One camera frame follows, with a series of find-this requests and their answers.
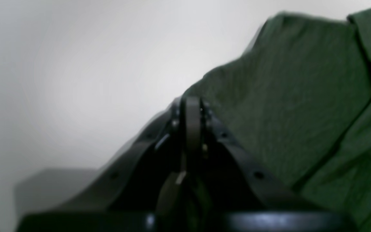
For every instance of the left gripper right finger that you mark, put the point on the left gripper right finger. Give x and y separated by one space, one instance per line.
247 196

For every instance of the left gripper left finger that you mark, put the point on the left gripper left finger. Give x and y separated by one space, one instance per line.
146 189

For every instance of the dark green t-shirt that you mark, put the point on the dark green t-shirt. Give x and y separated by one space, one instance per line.
300 99

